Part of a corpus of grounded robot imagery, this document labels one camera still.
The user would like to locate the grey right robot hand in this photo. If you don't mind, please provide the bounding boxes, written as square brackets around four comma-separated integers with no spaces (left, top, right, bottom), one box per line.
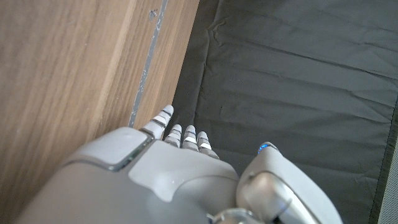
[14,105,345,224]

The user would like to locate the grey tape outline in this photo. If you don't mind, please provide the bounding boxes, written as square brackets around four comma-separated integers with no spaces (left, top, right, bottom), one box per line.
[127,0,169,128]

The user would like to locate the black backdrop curtain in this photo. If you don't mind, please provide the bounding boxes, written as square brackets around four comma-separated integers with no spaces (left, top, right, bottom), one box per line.
[170,0,398,224]

